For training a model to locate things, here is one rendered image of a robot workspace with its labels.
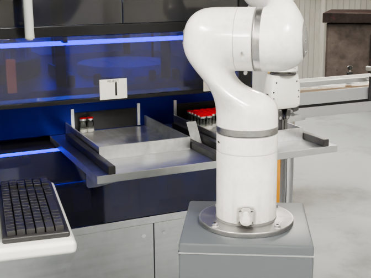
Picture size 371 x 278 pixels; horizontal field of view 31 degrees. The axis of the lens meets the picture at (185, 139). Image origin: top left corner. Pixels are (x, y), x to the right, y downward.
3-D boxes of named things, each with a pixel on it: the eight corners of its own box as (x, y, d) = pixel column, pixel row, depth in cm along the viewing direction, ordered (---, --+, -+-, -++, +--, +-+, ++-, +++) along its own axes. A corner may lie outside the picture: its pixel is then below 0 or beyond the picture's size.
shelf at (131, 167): (49, 142, 203) (49, 135, 202) (251, 120, 231) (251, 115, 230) (97, 184, 160) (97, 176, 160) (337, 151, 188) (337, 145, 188)
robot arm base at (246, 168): (296, 239, 125) (300, 143, 121) (195, 236, 127) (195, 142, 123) (290, 206, 144) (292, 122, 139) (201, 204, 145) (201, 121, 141)
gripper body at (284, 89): (290, 66, 195) (289, 104, 197) (260, 68, 190) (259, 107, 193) (305, 69, 188) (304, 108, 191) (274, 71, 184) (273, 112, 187)
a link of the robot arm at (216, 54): (274, 139, 124) (276, 8, 118) (177, 134, 128) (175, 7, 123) (281, 126, 135) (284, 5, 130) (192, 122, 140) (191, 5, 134)
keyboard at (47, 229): (-4, 188, 176) (-5, 180, 175) (51, 183, 180) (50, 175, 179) (1, 244, 138) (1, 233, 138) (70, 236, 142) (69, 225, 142)
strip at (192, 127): (186, 142, 193) (185, 122, 191) (195, 140, 194) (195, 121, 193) (207, 153, 180) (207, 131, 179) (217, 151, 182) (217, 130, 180)
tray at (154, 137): (65, 133, 204) (65, 122, 203) (145, 125, 215) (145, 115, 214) (99, 160, 174) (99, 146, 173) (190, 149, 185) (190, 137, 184)
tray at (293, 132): (174, 125, 215) (173, 115, 214) (244, 118, 225) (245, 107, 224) (223, 149, 184) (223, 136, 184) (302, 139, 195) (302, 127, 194)
